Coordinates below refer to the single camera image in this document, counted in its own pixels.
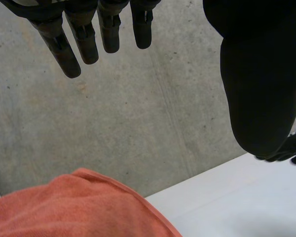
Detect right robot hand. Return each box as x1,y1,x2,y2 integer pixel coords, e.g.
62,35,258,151
256,131,296,165

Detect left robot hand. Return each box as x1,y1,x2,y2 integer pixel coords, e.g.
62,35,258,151
0,0,296,159

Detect coral towel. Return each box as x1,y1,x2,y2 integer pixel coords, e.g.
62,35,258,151
0,167,184,237

